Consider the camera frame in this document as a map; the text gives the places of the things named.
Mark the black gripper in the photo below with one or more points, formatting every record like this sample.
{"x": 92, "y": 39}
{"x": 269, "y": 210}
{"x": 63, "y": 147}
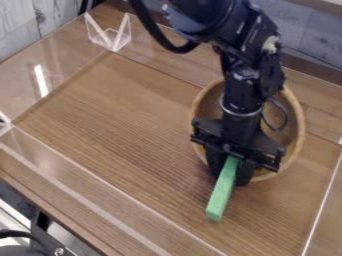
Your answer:
{"x": 234, "y": 135}

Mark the green rectangular stick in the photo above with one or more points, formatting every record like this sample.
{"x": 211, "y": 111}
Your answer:
{"x": 222, "y": 191}

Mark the wooden bowl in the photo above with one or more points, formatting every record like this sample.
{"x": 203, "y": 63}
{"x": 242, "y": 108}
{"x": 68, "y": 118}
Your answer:
{"x": 290, "y": 137}

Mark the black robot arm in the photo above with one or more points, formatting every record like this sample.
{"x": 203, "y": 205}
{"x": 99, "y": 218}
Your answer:
{"x": 244, "y": 38}

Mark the clear acrylic corner bracket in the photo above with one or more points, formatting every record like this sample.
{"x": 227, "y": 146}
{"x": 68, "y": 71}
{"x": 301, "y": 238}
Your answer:
{"x": 110, "y": 38}

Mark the clear acrylic tray wall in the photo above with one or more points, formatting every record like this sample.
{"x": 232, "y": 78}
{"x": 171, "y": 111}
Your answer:
{"x": 120, "y": 175}

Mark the black table leg bracket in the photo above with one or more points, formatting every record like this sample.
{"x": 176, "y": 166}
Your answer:
{"x": 52, "y": 246}

